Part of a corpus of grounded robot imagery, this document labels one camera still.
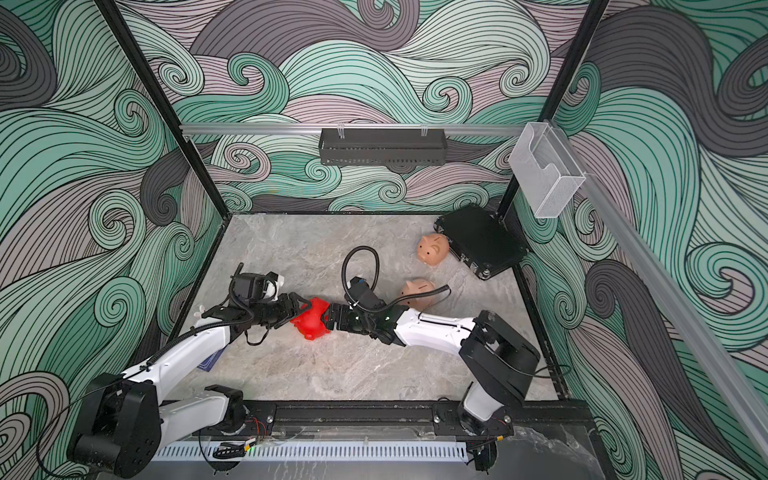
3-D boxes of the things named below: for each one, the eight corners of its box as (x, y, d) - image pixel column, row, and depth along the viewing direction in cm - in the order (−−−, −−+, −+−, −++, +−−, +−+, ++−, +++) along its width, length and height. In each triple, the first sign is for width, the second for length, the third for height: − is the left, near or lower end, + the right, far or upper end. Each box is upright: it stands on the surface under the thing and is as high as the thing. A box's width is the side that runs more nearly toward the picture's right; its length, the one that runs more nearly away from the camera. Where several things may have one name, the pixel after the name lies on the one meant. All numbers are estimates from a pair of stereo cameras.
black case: (479, 284, 102) (485, 274, 96) (431, 231, 118) (433, 219, 113) (526, 259, 109) (534, 247, 104) (474, 211, 125) (478, 199, 120)
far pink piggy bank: (419, 268, 106) (422, 251, 98) (417, 251, 111) (420, 233, 103) (445, 268, 106) (450, 250, 98) (441, 251, 111) (446, 233, 103)
